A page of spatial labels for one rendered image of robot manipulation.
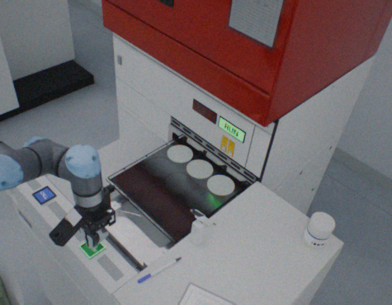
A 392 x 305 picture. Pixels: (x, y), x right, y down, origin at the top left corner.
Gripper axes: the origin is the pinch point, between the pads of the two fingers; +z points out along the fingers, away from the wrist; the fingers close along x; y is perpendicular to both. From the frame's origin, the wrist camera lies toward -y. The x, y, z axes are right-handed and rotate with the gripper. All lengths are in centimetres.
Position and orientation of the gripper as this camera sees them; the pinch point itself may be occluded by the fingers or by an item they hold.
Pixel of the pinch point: (89, 246)
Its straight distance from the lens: 120.1
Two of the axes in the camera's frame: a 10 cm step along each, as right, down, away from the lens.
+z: -0.8, 7.2, 6.8
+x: -7.1, -5.3, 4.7
